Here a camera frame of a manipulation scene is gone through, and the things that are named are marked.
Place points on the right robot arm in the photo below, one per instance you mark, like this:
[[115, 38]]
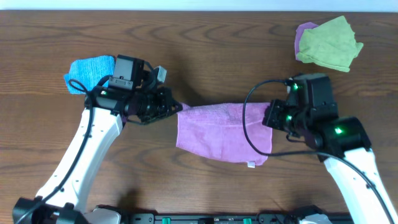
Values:
[[344, 148]]

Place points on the green microfiber cloth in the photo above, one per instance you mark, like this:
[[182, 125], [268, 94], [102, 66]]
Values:
[[331, 45]]

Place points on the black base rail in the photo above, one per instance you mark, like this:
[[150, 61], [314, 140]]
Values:
[[261, 218]]

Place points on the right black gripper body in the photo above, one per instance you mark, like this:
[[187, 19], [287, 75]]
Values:
[[286, 119]]

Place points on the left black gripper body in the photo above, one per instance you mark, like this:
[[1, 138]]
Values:
[[165, 104]]

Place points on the blue folded cloth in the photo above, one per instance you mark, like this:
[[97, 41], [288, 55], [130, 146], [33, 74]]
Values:
[[89, 71]]

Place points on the purple microfiber cloth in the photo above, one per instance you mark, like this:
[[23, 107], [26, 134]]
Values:
[[216, 132]]

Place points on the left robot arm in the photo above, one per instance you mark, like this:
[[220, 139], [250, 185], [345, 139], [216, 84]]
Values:
[[63, 197]]

